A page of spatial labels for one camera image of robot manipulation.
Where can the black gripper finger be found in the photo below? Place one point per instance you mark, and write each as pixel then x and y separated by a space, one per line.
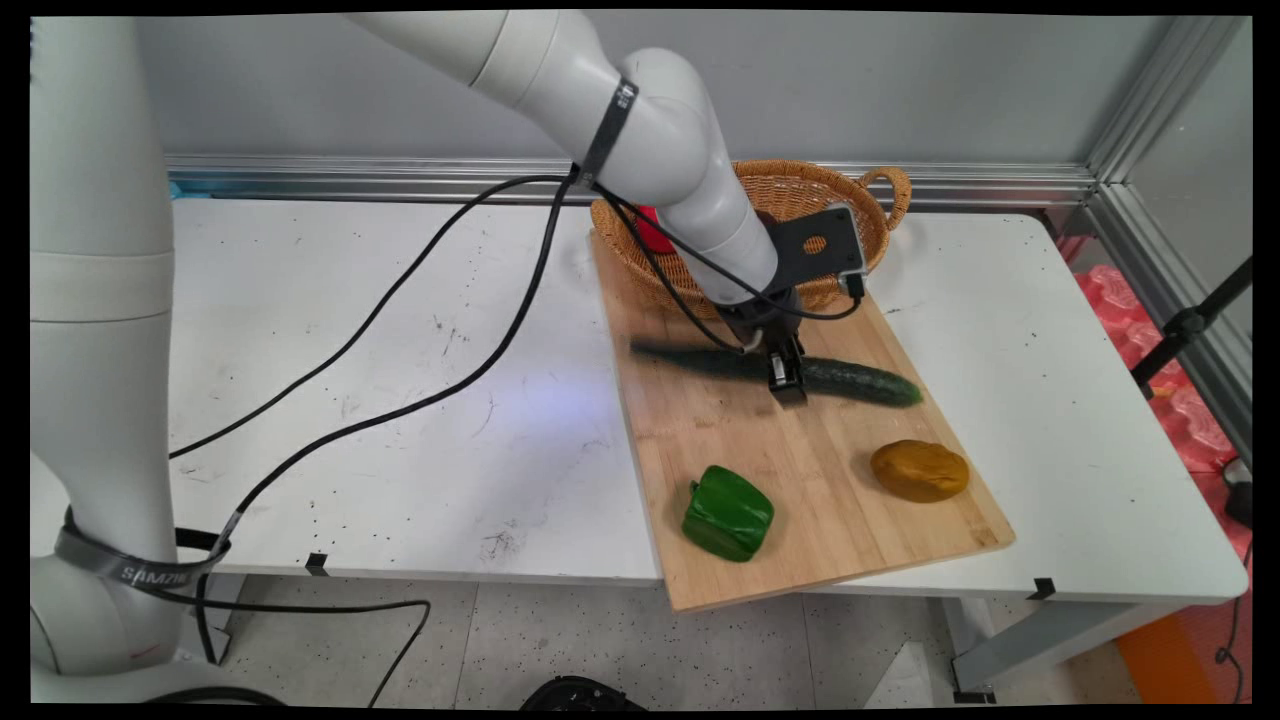
pixel 787 375

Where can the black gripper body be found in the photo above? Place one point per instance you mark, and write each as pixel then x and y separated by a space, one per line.
pixel 765 320

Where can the dark green cucumber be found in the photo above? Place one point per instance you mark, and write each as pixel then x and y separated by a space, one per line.
pixel 860 380

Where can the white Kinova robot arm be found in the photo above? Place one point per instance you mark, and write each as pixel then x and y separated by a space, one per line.
pixel 100 350

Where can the wooden cutting board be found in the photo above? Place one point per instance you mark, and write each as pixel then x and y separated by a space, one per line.
pixel 780 470

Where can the woven wicker basket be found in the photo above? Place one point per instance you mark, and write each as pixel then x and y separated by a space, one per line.
pixel 790 185

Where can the red toy tomato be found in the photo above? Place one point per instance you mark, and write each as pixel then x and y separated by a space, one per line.
pixel 652 232

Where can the green bell pepper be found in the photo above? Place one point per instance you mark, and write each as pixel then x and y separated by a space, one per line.
pixel 730 515

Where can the brown potato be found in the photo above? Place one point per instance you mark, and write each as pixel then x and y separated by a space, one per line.
pixel 920 470

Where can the black tape piece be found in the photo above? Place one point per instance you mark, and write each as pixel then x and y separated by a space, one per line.
pixel 318 563
pixel 1042 589

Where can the grey table leg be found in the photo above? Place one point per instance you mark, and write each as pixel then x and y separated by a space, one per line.
pixel 222 625
pixel 1040 640

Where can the black round floor object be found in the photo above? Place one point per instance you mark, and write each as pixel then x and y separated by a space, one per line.
pixel 580 693

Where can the black tripod stand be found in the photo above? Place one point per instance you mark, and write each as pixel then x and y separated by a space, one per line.
pixel 1185 328

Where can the pink bubble wrap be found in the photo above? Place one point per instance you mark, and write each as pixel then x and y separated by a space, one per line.
pixel 1195 420

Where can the small black floor device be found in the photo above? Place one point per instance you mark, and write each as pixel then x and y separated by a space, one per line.
pixel 1240 495

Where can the orange floor panel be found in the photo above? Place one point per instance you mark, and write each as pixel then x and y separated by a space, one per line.
pixel 1170 660

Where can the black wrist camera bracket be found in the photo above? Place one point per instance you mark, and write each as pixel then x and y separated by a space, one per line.
pixel 815 245

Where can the aluminium back frame rail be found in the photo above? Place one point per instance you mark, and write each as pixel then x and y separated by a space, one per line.
pixel 950 185

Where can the aluminium side frame rail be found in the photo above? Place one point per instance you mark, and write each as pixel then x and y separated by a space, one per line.
pixel 1170 280

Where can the aluminium corner frame post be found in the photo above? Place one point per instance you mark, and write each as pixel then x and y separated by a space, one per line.
pixel 1160 100

